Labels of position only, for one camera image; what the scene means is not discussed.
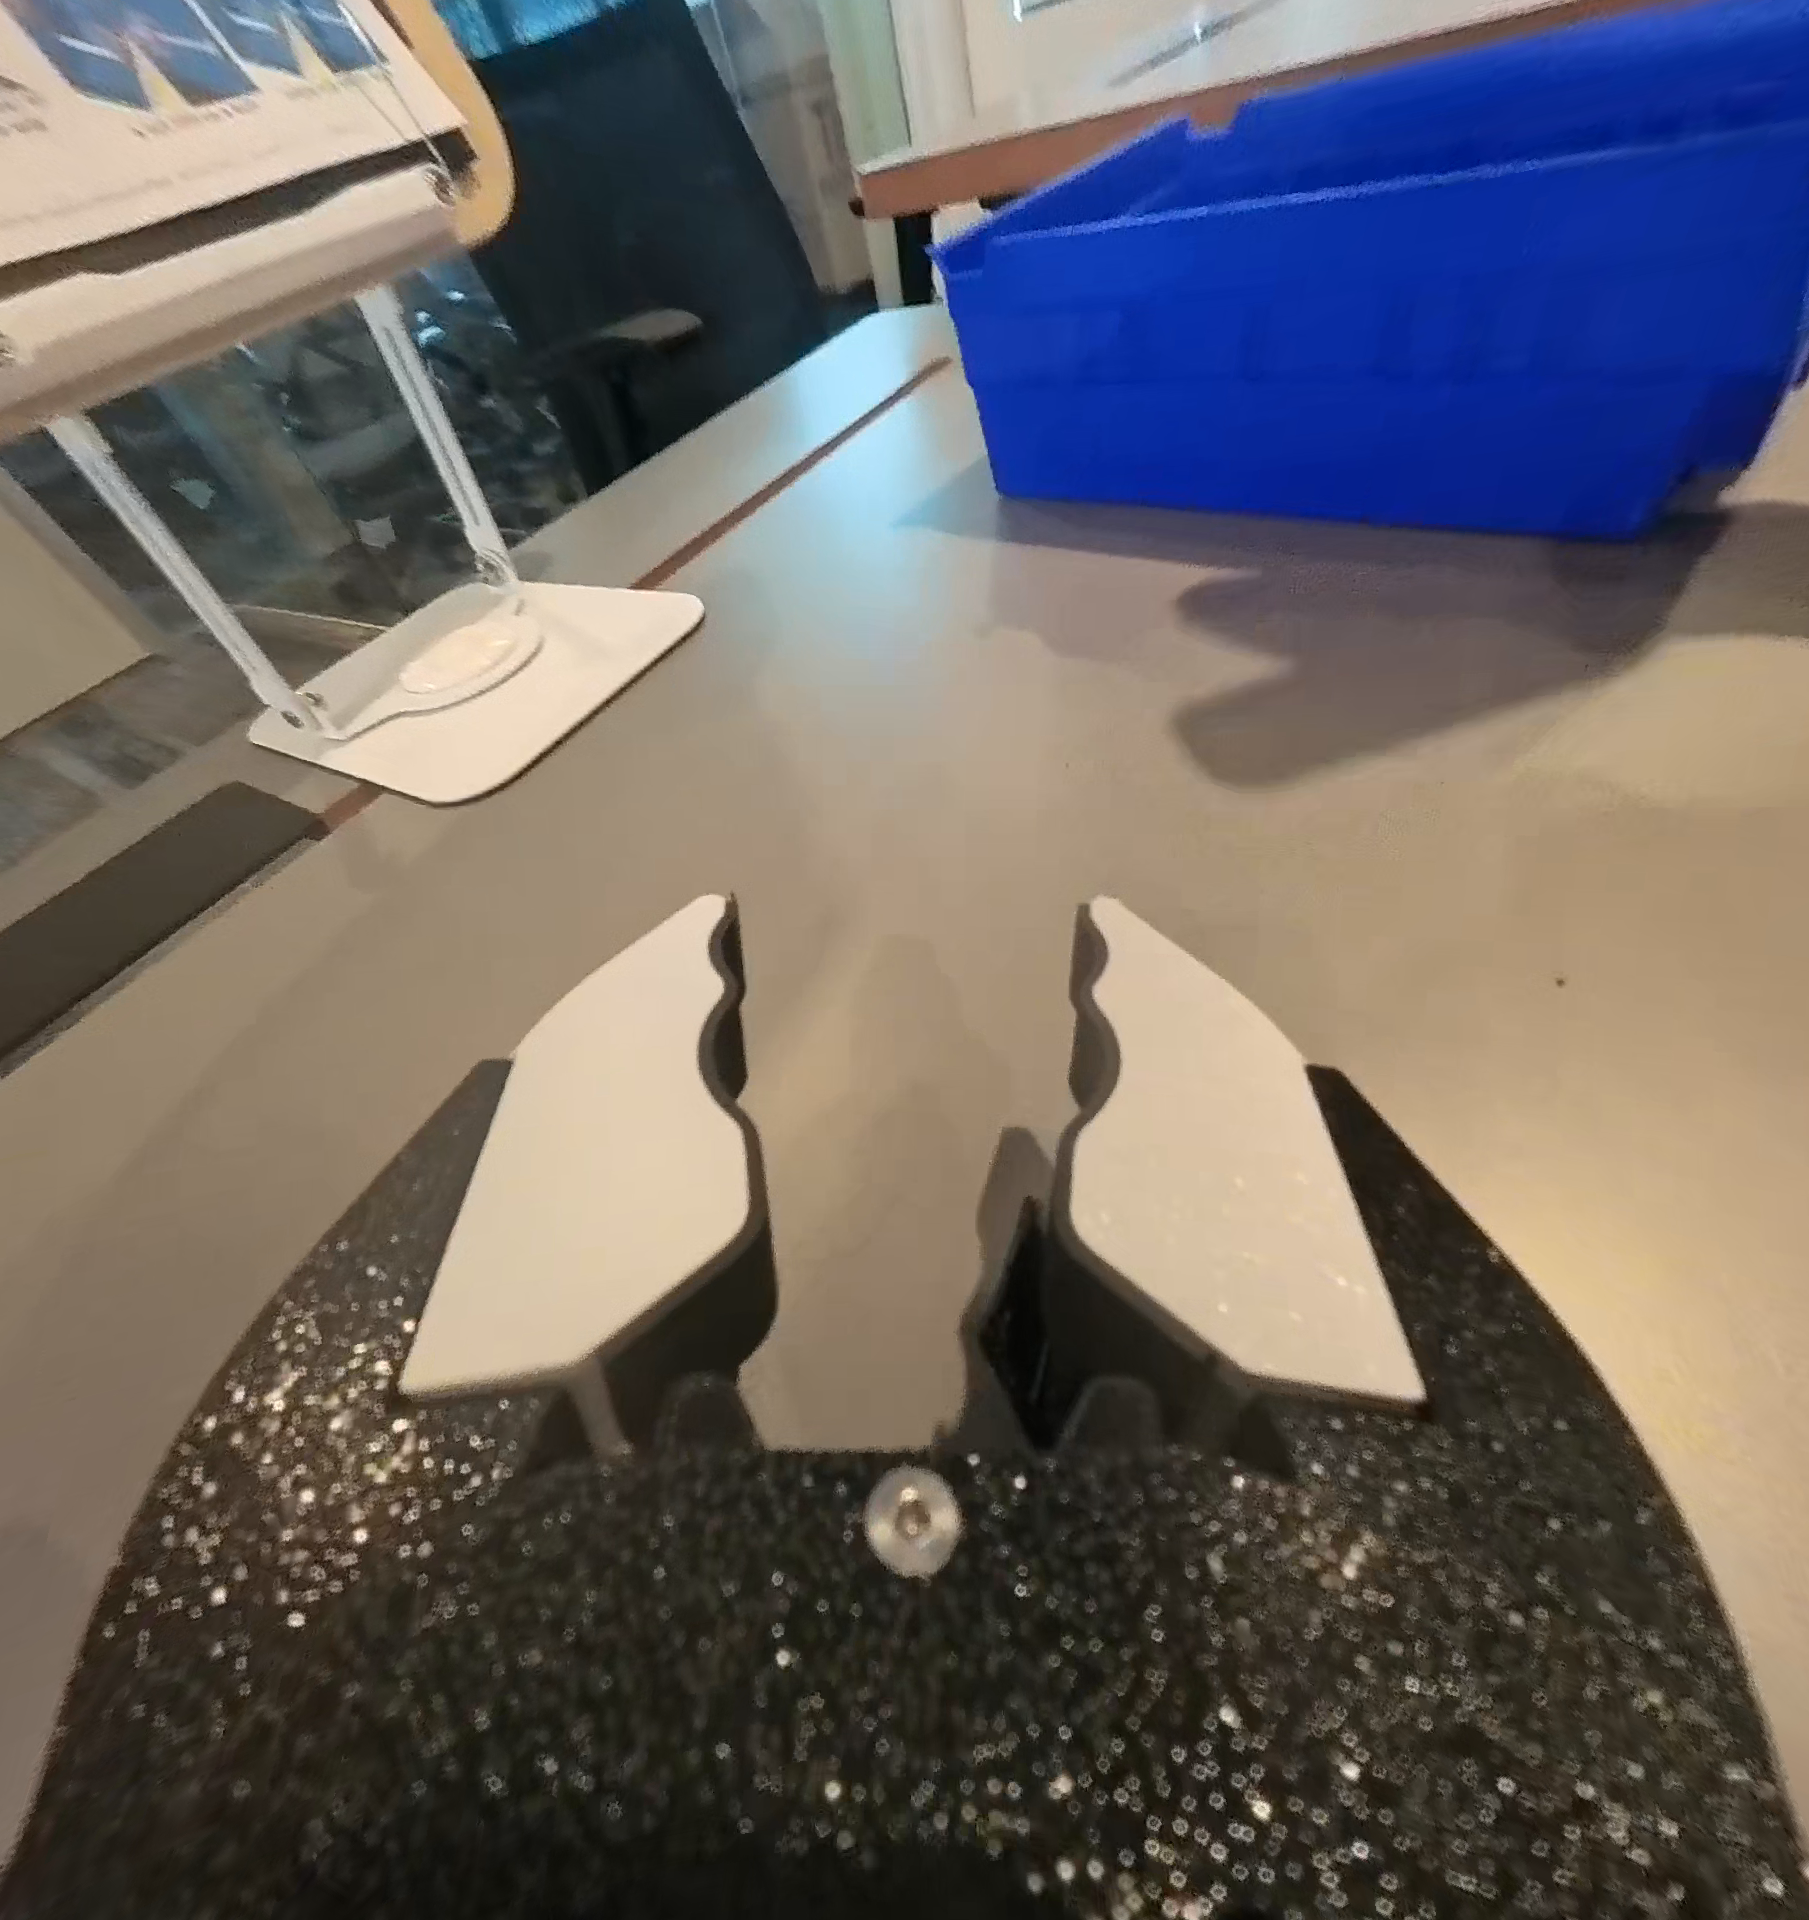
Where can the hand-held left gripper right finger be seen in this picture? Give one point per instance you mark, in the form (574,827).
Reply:
(1234,1230)

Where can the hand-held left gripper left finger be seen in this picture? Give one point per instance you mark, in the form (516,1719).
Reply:
(588,1199)

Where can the blue plastic bin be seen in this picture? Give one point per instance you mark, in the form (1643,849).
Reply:
(1385,329)

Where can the white document stand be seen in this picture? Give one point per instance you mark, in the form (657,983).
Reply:
(529,660)

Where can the black armrest office chair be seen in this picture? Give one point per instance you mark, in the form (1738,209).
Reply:
(604,361)

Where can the wood-edged side table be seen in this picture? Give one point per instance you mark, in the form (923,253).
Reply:
(1069,136)

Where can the printed instruction sheet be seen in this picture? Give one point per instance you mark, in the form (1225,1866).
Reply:
(155,105)

